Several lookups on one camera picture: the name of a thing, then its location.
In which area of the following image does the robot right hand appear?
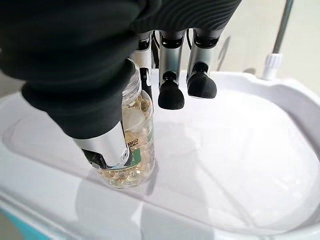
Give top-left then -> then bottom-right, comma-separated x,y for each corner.
0,0 -> 242,171

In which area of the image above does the clear bottle of yellow capsules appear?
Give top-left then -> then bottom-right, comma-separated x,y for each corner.
96,58 -> 156,190

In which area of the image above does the white medical cart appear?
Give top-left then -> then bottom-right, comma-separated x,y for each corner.
0,69 -> 320,240

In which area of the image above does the metal IV pole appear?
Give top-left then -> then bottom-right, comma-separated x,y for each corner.
262,0 -> 295,81

